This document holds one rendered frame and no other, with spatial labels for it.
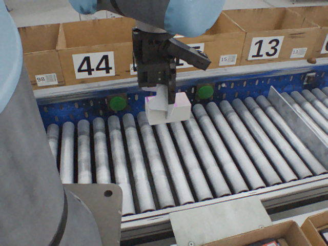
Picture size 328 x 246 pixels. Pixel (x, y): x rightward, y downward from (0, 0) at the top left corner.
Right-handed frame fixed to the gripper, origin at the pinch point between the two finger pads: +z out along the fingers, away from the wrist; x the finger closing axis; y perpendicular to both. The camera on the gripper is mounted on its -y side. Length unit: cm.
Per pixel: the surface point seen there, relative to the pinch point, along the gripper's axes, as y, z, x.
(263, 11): -73, 8, -79
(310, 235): -34, 28, 28
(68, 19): 57, 112, -386
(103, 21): 11, 7, -79
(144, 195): 6.7, 35.5, -0.1
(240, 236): -14.0, 26.3, 24.1
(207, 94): -30, 30, -42
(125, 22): 0, 9, -79
